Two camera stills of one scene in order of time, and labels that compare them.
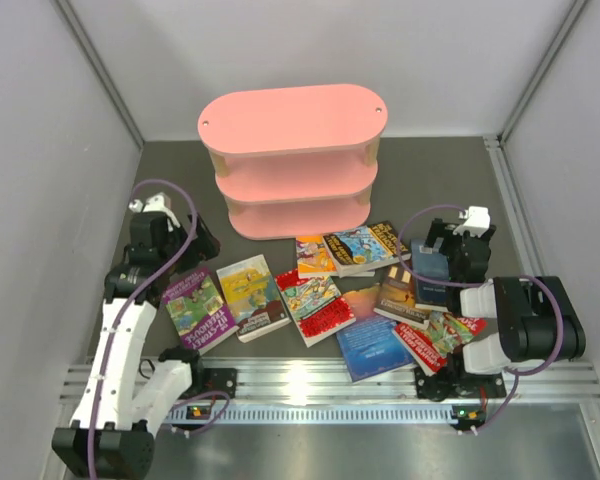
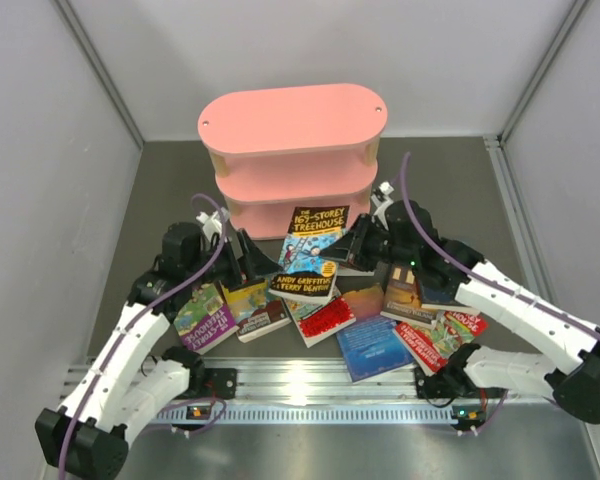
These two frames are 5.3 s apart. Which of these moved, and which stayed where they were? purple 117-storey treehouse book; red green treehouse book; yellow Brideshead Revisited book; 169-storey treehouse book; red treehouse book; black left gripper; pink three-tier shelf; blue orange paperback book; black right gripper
Moved: black left gripper; black right gripper; 169-storey treehouse book
Stayed: red treehouse book; blue orange paperback book; pink three-tier shelf; red green treehouse book; purple 117-storey treehouse book; yellow Brideshead Revisited book
